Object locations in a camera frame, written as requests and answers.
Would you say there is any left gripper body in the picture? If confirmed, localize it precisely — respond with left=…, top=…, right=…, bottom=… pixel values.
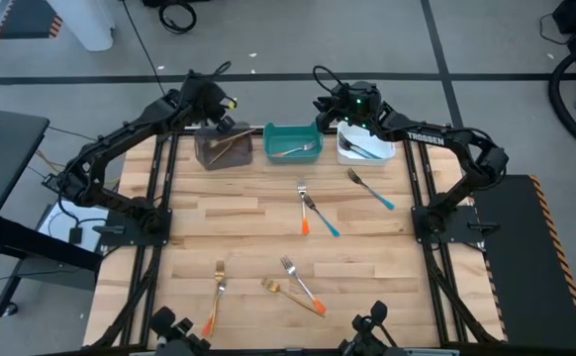
left=181, top=73, right=230, bottom=123

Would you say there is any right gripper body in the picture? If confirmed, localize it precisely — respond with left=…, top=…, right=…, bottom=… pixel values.
left=330, top=80, right=383, bottom=129

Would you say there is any wooden utensil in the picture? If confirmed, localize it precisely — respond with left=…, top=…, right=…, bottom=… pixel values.
left=206, top=135, right=250, bottom=167

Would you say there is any silver fork orange handle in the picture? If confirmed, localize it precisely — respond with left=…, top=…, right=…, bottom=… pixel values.
left=201, top=278, right=229, bottom=338
left=296, top=177, right=311, bottom=236
left=280, top=255, right=328, bottom=315
left=269, top=140, right=318, bottom=159

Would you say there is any grey translucent plastic bin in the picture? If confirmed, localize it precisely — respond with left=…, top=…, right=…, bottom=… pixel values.
left=192, top=121, right=255, bottom=172

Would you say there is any teal plastic bin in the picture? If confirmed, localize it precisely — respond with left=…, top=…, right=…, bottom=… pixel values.
left=262, top=121, right=325, bottom=164

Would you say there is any white plastic bin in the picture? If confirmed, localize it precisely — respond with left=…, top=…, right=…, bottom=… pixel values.
left=336, top=120, right=397, bottom=167

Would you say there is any black cabinet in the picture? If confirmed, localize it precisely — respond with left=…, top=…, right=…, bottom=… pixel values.
left=142, top=0, right=211, bottom=8

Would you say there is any small black hazard-striped mat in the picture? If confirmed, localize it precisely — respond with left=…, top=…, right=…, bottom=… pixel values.
left=0, top=0, right=65, bottom=41

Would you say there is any black desk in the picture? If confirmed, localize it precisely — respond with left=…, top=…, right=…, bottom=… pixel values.
left=0, top=106, right=104, bottom=317

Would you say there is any large black hazard-striped mat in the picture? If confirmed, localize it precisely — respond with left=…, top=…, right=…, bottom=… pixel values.
left=473, top=172, right=576, bottom=351

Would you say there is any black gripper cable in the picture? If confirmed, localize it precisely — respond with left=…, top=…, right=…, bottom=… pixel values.
left=312, top=64, right=348, bottom=100
left=186, top=59, right=234, bottom=100

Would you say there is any long black floor cable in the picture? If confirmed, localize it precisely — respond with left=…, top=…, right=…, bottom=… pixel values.
left=119, top=0, right=178, bottom=100

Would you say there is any coiled black cable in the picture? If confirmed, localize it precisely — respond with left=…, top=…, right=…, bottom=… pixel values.
left=157, top=0, right=199, bottom=36

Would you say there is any black aluminium table frame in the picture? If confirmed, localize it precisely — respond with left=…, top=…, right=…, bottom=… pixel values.
left=82, top=124, right=507, bottom=356

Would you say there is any white cylindrical post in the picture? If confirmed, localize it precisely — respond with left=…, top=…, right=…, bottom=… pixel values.
left=45, top=0, right=117, bottom=53

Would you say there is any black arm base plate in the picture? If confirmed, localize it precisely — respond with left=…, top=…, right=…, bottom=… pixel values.
left=94, top=207, right=173, bottom=247
left=410, top=203, right=501, bottom=245

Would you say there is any thick black hose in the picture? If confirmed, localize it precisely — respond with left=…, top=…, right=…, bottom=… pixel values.
left=547, top=39, right=576, bottom=160

